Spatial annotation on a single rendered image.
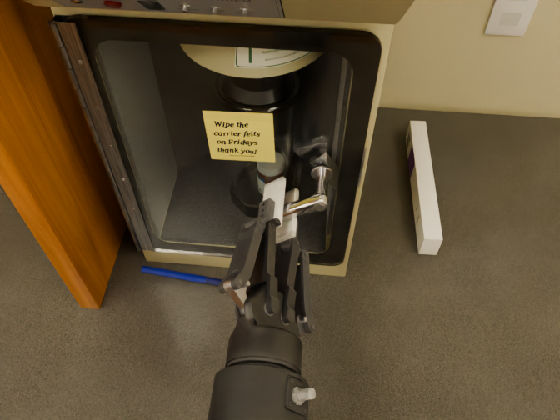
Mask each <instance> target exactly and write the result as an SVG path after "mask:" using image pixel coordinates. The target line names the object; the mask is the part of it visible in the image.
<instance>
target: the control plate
mask: <svg viewBox="0 0 560 420"><path fill-rule="evenodd" d="M52 1H54V2H55V3H58V4H60V5H62V6H64V7H72V8H103V9H119V10H135V11H151V12H167V13H199V14H213V13H212V12H213V10H212V9H210V8H209V7H211V6H215V7H220V8H221V9H220V10H217V14H215V15H231V16H244V15H242V12H243V11H240V10H239V8H250V11H248V12H247V17H263V18H285V15H284V11H283V5H282V1H281V0H81V1H83V3H74V2H70V0H52ZM104 1H115V2H119V3H121V4H122V7H121V8H110V7H105V5H104V4H103V2H104ZM138 1H150V2H158V3H160V4H161V5H162V6H163V7H164V8H165V10H149V9H146V8H145V7H144V6H143V5H141V4H140V3H139V2H138ZM183 4H184V5H189V6H191V8H188V9H187V12H183V8H182V7H180V6H179V5H183Z"/></svg>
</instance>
